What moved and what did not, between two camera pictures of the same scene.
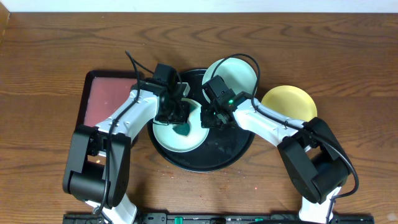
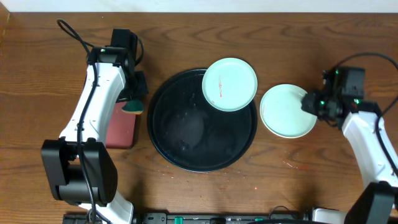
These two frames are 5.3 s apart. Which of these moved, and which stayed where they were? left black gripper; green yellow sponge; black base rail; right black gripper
Moved: left black gripper; right black gripper; green yellow sponge
Stayed: black base rail
